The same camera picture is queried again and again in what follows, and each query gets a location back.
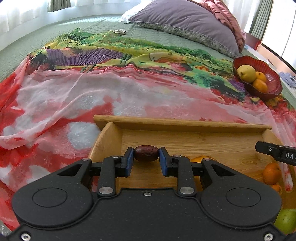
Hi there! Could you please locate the yellow pear in bowl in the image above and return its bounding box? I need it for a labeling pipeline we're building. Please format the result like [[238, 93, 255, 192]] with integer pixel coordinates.
[[237, 65, 256, 83]]

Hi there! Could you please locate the white sheer curtain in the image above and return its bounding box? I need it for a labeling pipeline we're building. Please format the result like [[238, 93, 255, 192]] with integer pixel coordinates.
[[1, 0, 143, 34]]

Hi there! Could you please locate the orange in bowl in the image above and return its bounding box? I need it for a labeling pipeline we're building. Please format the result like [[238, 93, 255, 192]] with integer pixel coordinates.
[[252, 79, 268, 93], [255, 71, 267, 83]]

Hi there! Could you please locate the green curtain left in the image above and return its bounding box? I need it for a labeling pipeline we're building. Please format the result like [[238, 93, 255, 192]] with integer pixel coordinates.
[[48, 0, 71, 13]]

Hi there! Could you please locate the green curtain right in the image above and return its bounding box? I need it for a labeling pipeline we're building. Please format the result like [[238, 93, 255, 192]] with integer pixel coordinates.
[[249, 0, 273, 40]]

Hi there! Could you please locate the purple pillow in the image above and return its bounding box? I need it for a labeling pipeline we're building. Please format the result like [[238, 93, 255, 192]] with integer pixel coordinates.
[[128, 1, 240, 58]]

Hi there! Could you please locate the small tangerine with stem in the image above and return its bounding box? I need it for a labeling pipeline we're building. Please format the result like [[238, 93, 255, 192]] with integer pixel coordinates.
[[262, 163, 281, 185]]

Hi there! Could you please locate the red glass fruit bowl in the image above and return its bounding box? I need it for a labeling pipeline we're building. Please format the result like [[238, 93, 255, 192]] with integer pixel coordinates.
[[233, 56, 282, 101]]

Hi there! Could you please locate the orange in bowl front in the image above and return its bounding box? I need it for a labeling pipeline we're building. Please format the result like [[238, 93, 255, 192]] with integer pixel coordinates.
[[252, 79, 268, 93]]

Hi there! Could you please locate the dark red jujube date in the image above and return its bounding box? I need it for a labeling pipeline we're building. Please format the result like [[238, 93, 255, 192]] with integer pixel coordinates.
[[134, 145, 159, 162]]

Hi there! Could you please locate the small metal object on bed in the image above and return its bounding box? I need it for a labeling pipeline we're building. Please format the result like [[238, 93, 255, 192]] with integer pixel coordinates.
[[112, 29, 126, 36]]

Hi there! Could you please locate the purple-blue cloth on floor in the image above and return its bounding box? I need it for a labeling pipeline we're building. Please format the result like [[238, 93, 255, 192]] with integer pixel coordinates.
[[279, 72, 296, 88]]

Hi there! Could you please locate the clear plastic sheet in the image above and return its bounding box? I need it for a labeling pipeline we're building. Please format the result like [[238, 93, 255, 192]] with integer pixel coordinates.
[[0, 220, 11, 237]]

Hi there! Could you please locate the green apple left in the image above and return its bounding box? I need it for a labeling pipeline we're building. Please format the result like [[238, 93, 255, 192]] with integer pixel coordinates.
[[274, 209, 296, 235]]

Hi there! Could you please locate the green curtain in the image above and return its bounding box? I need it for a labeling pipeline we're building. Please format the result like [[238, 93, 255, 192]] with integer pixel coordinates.
[[48, 0, 71, 13], [249, 0, 273, 40]]

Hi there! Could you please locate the orange in bowl rear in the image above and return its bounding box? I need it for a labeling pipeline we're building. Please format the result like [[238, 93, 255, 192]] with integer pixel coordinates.
[[255, 71, 267, 83]]

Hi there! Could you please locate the colourful floral scarf cloth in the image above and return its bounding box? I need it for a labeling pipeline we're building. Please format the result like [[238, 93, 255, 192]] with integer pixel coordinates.
[[1, 28, 295, 229]]

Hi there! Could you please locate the bamboo serving tray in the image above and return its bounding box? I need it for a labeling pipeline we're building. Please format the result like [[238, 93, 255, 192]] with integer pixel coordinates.
[[88, 114, 281, 181]]

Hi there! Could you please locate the large brown-orange orange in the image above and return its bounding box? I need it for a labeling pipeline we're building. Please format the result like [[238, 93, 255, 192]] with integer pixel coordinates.
[[190, 155, 216, 163]]

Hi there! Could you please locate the pink crumpled blanket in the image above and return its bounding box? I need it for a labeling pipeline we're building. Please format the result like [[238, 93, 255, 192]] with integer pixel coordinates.
[[195, 0, 245, 52]]

